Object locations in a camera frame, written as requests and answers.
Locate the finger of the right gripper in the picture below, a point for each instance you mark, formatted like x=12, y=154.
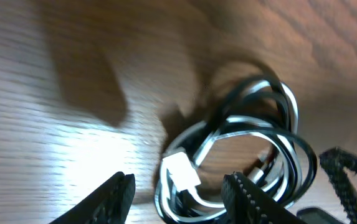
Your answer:
x=334, y=162
x=315, y=215

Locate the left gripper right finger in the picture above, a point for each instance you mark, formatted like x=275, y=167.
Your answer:
x=246, y=203

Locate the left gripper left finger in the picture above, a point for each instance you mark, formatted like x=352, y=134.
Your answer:
x=109, y=203

